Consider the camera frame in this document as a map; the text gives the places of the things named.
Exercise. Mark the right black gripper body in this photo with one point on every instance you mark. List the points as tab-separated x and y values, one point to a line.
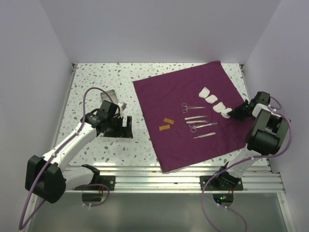
241	111

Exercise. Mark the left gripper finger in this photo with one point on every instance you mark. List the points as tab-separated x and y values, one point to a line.
127	129
120	119

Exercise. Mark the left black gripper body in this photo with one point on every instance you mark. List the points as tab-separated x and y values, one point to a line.
114	128

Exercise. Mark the white gauze pad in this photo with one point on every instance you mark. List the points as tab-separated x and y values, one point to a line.
211	99
204	93
225	113
219	107

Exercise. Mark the straight silver tweezers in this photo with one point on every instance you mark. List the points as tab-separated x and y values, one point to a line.
205	135

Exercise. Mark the orange bandage strip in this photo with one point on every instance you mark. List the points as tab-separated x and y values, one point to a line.
169	121
165	127

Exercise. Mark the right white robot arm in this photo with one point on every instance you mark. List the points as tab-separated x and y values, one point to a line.
264	138

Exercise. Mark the silver surgical scissors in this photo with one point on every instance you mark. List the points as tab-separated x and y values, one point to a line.
199	124

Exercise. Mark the curved silver tweezers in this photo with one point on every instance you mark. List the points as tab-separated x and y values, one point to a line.
194	117

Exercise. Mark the purple cloth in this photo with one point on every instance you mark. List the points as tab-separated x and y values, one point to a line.
162	97

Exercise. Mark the silver hemostat forceps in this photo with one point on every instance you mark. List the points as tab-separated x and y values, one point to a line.
186	108

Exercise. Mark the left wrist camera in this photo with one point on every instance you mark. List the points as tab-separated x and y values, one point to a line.
122	107

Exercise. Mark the aluminium rail frame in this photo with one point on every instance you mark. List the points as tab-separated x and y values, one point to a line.
132	161

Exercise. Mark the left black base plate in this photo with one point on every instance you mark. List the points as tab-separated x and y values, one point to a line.
106	181

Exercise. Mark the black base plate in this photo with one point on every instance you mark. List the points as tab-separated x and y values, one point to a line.
224	182
106	181

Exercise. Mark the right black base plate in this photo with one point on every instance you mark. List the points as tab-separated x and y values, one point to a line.
224	182

